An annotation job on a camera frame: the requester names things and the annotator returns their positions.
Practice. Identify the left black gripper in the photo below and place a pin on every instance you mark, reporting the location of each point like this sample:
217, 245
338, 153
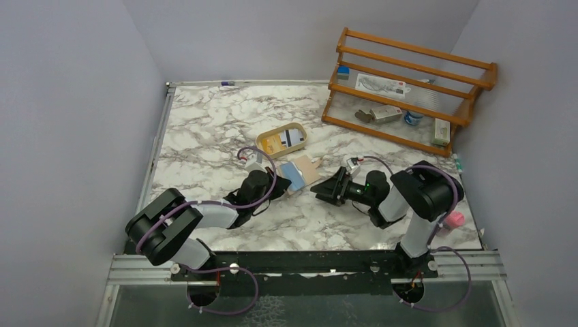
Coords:
281, 184

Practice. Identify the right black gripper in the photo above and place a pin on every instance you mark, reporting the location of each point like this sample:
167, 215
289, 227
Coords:
336, 185

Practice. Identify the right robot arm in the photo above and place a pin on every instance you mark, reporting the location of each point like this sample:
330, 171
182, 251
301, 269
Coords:
428, 192

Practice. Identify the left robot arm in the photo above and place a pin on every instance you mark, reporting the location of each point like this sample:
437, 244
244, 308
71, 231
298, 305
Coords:
161, 231

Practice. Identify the orange card in tray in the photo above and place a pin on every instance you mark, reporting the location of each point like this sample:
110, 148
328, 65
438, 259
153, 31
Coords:
271, 145

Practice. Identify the white black card in tray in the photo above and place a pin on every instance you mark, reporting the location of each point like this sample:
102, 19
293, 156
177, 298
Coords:
291, 137

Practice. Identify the beige oval tray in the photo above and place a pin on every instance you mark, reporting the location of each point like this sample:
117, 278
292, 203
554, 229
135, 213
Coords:
275, 132

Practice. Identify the brown small object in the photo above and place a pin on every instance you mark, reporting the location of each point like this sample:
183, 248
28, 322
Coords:
364, 117

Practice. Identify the grey box with red label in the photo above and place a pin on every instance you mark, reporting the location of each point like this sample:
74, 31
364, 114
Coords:
385, 114

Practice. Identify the blue white bottle cap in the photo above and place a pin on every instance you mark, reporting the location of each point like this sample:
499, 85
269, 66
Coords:
413, 118

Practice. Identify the clear packet with red label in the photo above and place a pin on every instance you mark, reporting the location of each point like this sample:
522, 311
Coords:
382, 86

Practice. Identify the blue white small box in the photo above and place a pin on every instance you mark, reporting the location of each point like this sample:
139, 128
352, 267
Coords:
343, 72

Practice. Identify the pink object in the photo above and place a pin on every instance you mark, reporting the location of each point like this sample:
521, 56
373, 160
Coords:
452, 222

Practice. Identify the green white small box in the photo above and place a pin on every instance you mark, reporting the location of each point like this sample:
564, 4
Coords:
441, 135

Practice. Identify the wooden shelf rack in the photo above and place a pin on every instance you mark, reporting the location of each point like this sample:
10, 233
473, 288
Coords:
407, 94

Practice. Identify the green white tube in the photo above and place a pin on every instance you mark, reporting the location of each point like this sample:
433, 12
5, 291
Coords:
458, 164

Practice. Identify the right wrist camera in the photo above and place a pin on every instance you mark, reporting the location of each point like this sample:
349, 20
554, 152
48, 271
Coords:
353, 165

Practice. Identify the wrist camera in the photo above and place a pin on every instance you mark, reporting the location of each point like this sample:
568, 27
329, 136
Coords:
353, 165
255, 162

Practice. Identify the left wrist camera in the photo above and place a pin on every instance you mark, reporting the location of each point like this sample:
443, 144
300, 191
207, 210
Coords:
255, 162

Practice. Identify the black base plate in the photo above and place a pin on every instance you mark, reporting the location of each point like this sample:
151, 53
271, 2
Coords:
303, 273

